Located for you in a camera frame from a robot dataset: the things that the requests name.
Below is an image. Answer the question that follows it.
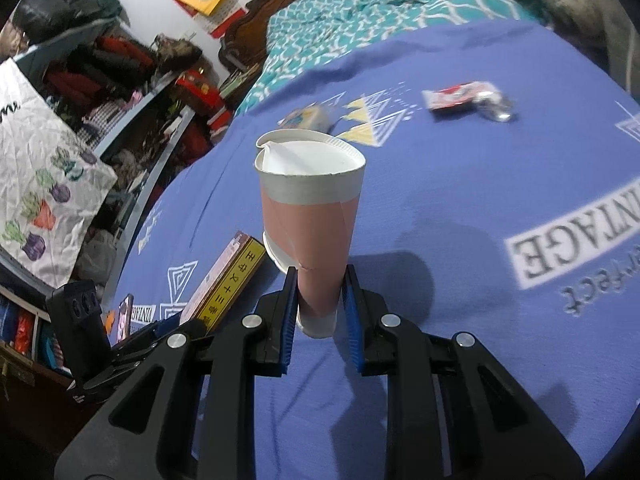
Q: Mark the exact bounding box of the red yellow medicine box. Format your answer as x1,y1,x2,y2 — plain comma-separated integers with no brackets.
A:
180,231,266,333

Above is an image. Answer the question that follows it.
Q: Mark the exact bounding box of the pink paper cup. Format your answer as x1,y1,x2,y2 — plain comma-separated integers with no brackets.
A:
254,129,367,338

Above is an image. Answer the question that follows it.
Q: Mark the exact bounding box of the red silver candy wrapper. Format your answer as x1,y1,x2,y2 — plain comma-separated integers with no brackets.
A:
422,81,515,122

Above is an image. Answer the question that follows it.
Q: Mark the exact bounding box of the white plant-print bag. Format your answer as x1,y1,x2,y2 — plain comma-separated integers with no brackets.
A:
0,60,117,288

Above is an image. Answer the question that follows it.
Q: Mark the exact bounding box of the grey cluttered shelf unit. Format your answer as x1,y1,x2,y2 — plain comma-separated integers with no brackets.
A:
1,0,231,309

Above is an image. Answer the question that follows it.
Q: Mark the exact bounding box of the red gift box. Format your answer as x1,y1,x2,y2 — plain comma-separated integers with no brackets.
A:
175,70,224,116

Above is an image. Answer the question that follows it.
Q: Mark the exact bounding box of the carved wooden headboard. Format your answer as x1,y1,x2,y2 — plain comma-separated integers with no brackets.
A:
218,0,295,73

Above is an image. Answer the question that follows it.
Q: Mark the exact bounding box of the teal patterned quilt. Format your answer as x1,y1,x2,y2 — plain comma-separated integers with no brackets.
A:
238,0,546,114

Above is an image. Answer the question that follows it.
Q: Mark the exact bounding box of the checked grey blanket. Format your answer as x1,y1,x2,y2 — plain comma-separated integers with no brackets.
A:
516,0,639,99

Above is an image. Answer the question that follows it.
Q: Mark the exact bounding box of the red wall calendar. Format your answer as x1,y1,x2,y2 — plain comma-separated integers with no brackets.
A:
174,0,247,39

